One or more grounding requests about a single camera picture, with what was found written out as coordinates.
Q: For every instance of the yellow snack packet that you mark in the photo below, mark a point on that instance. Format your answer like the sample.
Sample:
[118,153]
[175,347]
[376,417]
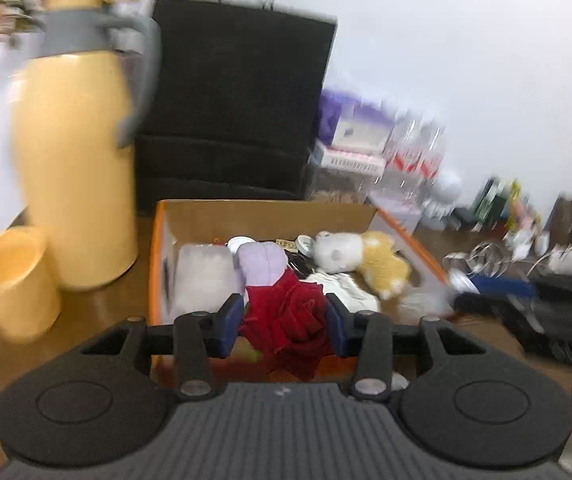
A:
[521,205]

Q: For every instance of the translucent white plastic box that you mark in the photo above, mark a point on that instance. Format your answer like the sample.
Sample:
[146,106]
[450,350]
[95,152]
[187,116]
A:
[201,275]

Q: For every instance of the yellow plush toy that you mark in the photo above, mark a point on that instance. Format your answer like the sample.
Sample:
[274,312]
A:
[386,262]

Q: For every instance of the white plush toy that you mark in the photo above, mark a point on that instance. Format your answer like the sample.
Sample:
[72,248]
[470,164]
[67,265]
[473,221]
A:
[338,250]

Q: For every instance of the purple tissue pack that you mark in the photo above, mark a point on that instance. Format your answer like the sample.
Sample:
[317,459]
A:
[336,115]

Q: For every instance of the red rose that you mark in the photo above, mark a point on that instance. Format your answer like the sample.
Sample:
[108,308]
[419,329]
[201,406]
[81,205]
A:
[291,320]

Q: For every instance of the black paper bag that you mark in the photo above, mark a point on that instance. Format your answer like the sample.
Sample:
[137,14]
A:
[236,85]

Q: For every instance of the white robot toy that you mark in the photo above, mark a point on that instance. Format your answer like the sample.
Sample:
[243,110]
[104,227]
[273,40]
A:
[443,195]

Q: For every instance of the green black box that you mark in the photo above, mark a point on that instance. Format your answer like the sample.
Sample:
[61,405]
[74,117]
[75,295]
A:
[488,200]

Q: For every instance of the clear plastic container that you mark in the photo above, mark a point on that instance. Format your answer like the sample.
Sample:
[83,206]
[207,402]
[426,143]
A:
[336,185]

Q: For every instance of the purple plush toy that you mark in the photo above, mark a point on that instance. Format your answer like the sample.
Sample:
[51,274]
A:
[263,265]

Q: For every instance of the yellow thermos jug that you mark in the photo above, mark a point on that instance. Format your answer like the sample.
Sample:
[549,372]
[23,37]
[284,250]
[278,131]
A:
[76,170]

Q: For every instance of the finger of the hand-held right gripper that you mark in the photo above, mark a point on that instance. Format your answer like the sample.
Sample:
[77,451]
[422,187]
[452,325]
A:
[486,307]
[503,287]

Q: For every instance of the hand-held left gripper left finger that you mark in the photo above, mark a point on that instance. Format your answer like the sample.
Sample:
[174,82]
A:
[231,325]

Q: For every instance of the yellow mug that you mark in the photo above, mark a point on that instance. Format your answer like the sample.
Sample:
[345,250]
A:
[11,285]

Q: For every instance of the red cardboard box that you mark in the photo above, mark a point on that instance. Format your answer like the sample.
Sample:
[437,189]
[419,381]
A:
[266,220]

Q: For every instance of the white flat box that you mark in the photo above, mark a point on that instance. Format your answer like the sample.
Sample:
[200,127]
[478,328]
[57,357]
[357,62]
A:
[351,157]

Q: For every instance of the dark brown bag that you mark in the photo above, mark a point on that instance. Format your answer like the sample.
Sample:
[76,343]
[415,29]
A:
[571,220]

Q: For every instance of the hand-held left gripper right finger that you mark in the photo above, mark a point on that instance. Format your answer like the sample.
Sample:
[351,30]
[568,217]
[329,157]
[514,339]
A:
[336,327]

